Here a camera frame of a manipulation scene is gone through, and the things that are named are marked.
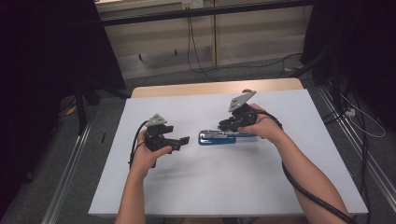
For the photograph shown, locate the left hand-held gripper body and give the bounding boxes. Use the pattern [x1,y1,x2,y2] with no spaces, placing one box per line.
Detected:
[144,113,182,153]

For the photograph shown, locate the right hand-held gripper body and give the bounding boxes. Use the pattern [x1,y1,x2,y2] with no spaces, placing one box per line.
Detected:
[217,89,260,133]

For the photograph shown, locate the blue stapler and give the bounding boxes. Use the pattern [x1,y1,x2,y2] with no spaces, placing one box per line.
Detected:
[197,129,259,147]

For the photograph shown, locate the person's left hand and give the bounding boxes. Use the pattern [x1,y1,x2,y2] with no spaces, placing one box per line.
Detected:
[128,128,174,181]

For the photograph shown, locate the person's right hand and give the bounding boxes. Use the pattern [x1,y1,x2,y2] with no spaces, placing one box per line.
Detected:
[236,103,286,145]

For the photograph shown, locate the wooden table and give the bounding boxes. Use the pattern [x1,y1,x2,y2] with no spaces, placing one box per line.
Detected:
[130,77,304,99]

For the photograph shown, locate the white table board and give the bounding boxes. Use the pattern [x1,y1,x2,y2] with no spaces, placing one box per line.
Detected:
[88,89,369,217]

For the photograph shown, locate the beige wooden cabinet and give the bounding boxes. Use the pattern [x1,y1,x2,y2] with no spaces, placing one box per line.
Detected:
[94,0,314,80]

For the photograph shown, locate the black metal stand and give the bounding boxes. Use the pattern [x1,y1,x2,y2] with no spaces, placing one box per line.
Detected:
[74,78,129,136]

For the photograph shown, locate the black horizontal bar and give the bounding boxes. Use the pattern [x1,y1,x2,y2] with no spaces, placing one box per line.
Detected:
[99,0,314,27]

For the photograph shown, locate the black curtain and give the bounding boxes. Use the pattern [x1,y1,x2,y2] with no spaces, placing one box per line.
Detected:
[301,0,396,132]
[0,0,127,218]

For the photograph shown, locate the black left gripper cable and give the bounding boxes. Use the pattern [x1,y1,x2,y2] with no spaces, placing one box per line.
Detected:
[128,119,149,171]

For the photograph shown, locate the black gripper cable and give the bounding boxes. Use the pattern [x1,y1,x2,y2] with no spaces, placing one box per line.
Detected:
[128,119,149,171]
[257,109,359,224]

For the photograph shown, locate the black hanging cables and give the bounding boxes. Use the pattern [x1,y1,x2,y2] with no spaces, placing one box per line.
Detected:
[186,16,304,82]

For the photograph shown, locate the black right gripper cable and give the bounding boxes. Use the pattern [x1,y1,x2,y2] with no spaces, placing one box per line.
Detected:
[257,109,359,224]

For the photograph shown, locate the aluminium floor rail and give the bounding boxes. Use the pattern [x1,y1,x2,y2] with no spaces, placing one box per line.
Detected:
[317,84,396,213]
[40,122,93,224]

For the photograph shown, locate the white wall socket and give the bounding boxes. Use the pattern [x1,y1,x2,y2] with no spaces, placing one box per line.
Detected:
[181,0,205,10]

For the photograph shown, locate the white floor cable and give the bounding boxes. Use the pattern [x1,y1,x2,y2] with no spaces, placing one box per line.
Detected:
[339,92,387,139]

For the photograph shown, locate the black floor cable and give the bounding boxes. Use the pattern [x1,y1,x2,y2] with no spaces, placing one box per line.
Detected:
[321,88,373,224]

